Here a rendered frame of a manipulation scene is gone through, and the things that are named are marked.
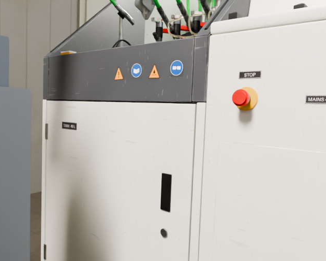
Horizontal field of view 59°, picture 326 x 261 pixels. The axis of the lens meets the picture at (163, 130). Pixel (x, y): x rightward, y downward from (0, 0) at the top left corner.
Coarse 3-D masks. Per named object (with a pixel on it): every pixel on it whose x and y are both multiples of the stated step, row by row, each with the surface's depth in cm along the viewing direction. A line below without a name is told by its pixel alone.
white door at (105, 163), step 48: (48, 144) 110; (96, 144) 94; (144, 144) 82; (192, 144) 72; (48, 192) 111; (96, 192) 94; (144, 192) 82; (48, 240) 112; (96, 240) 95; (144, 240) 83
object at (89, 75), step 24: (120, 48) 86; (144, 48) 81; (168, 48) 76; (192, 48) 72; (72, 72) 100; (96, 72) 93; (144, 72) 81; (168, 72) 76; (192, 72) 72; (72, 96) 100; (96, 96) 93; (120, 96) 87; (144, 96) 81; (168, 96) 76
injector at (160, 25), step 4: (156, 24) 109; (160, 24) 108; (156, 28) 109; (160, 28) 108; (156, 32) 109; (160, 32) 108; (156, 36) 108; (160, 36) 109; (156, 40) 109; (160, 40) 109
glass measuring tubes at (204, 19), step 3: (198, 0) 129; (207, 0) 125; (210, 0) 126; (216, 0) 123; (219, 0) 123; (222, 0) 120; (198, 3) 127; (210, 3) 126; (216, 3) 123; (219, 3) 123; (210, 6) 126; (216, 6) 123; (210, 9) 126; (204, 15) 128; (204, 18) 126; (207, 18) 125; (204, 21) 126
